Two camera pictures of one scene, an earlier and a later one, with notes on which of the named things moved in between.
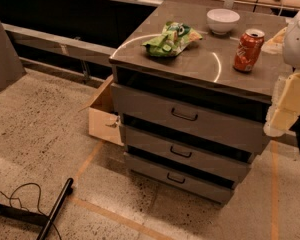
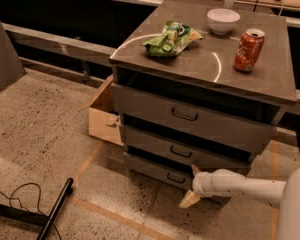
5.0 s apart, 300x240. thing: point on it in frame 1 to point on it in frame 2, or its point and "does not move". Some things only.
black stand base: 30,216 does not move
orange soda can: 248,49 does not move
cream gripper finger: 290,99 to 189,200
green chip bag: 174,38 does not move
